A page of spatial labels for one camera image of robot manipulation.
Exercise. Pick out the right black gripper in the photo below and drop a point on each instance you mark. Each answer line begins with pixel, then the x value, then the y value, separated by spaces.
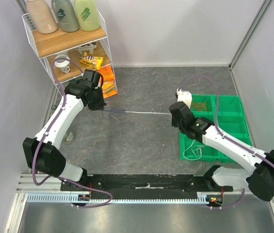
pixel 175 119

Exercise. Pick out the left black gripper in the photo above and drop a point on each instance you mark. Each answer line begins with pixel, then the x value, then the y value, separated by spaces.
pixel 99 105

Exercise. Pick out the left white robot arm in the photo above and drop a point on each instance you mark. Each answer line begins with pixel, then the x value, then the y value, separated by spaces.
pixel 42 151

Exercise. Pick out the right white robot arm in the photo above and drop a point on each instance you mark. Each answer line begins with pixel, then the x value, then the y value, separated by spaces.
pixel 257 166

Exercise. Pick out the lower orange snack box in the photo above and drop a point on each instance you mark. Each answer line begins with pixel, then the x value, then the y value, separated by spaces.
pixel 109 89

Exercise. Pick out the orange snack box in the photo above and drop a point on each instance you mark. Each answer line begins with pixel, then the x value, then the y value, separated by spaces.
pixel 109 89
pixel 107 73

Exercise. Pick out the top orange snack box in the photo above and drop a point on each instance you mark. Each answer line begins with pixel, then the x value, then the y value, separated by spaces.
pixel 107 73

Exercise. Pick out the yellow candy bag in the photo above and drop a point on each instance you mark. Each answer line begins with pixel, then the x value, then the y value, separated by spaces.
pixel 92 61

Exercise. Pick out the white lidded paper cup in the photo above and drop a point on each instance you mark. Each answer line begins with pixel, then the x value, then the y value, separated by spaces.
pixel 62 62

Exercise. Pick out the chobani yogurt pack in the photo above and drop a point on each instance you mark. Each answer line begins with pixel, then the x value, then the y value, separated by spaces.
pixel 89 48

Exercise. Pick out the green compartment bin tray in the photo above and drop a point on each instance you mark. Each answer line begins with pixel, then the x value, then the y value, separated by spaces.
pixel 230 117

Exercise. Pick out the light green bottle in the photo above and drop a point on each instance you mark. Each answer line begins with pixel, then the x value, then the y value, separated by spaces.
pixel 87 14

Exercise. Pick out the grey green bottle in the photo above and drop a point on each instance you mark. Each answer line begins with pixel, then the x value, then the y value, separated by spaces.
pixel 65 15

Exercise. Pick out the beige bottle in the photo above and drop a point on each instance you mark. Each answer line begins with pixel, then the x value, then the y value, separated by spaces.
pixel 42 16

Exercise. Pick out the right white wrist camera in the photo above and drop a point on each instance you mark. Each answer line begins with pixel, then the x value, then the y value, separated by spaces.
pixel 184 96

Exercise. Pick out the white wire wooden shelf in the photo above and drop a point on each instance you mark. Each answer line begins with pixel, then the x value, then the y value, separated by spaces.
pixel 47 46

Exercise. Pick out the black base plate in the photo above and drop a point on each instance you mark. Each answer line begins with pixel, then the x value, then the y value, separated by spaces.
pixel 189 182

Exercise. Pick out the grey slotted cable duct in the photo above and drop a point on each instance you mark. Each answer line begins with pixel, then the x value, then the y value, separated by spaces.
pixel 85 198

